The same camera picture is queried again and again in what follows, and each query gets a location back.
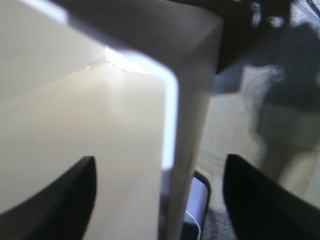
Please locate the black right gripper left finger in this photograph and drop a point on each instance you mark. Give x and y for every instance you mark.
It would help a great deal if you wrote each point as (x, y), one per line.
(60, 211)

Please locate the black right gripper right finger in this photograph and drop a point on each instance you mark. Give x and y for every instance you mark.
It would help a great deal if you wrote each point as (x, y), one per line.
(260, 209)

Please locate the white plastic trash bin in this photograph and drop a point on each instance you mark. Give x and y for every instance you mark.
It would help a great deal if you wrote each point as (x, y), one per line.
(127, 82)

